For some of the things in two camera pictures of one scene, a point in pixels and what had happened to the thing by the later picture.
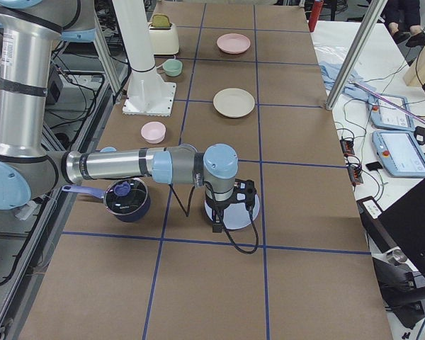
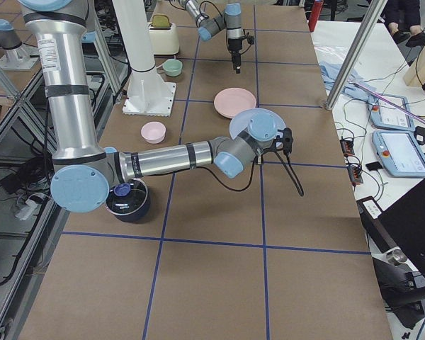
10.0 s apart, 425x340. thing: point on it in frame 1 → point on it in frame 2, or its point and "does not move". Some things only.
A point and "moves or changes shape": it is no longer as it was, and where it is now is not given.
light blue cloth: x=355 y=84 does not move
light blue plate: x=236 y=214 → x=240 y=123
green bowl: x=172 y=67 does not move
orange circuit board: x=347 y=147 does not move
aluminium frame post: x=356 y=54 does not move
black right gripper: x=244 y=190 → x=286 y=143
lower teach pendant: x=401 y=154 does not move
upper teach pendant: x=385 y=115 does not move
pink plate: x=234 y=43 moves or changes shape
